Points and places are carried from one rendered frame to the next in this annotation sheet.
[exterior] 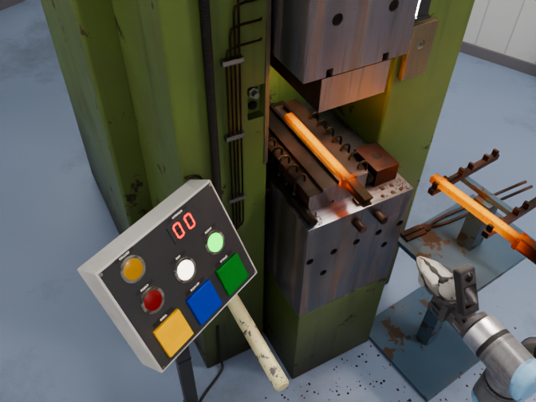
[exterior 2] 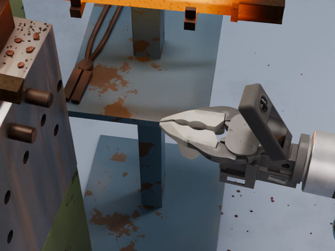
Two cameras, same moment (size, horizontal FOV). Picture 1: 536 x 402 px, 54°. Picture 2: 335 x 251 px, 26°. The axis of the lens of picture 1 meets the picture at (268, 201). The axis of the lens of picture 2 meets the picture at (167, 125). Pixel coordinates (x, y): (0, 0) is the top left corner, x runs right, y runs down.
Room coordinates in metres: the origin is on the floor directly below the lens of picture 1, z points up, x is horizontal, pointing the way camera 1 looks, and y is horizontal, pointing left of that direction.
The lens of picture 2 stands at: (0.38, 0.07, 1.83)
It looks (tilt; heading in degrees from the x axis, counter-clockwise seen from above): 53 degrees down; 314
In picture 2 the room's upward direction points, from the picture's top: straight up
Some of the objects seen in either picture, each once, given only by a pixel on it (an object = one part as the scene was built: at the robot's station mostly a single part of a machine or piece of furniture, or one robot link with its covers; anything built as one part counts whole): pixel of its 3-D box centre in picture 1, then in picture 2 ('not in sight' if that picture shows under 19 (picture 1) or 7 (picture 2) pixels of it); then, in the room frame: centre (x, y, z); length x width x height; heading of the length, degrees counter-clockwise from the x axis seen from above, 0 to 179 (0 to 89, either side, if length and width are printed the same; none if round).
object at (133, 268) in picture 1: (132, 269); not in sight; (0.65, 0.27, 1.16); 0.05 x 0.03 x 0.04; 119
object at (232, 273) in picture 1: (231, 273); not in sight; (0.76, 0.08, 1.01); 0.07 x 0.05 x 0.07; 144
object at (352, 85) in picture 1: (309, 46); not in sight; (1.28, -0.10, 1.32); 0.42 x 0.20 x 0.10; 29
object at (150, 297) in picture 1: (152, 300); not in sight; (0.62, 0.24, 1.09); 0.05 x 0.03 x 0.04; 119
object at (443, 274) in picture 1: (433, 272); (193, 128); (0.80, -0.42, 0.98); 0.09 x 0.03 x 0.06; 29
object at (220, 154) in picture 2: (435, 286); (219, 146); (0.74, -0.41, 1.00); 0.09 x 0.05 x 0.02; 29
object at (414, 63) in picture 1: (417, 49); not in sight; (1.37, -0.41, 1.27); 0.09 x 0.02 x 0.17; 119
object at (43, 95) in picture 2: (380, 217); (40, 98); (1.08, -0.34, 0.87); 0.04 x 0.03 x 0.03; 29
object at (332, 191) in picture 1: (301, 150); not in sight; (1.28, -0.10, 0.96); 0.42 x 0.20 x 0.09; 29
